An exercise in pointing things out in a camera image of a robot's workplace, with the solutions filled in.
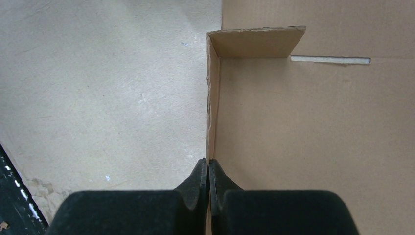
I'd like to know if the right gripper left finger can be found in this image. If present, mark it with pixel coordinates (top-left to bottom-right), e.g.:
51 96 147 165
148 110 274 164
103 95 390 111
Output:
46 159 208 235

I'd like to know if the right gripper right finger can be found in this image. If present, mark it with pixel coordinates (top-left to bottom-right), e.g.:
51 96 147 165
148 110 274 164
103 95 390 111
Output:
209 159 359 235

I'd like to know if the brown cardboard box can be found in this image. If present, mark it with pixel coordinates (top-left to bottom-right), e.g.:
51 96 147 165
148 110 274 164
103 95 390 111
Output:
207 0 415 235

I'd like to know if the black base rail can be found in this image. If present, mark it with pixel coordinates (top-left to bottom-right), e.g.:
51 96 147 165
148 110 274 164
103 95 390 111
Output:
0 147 48 235

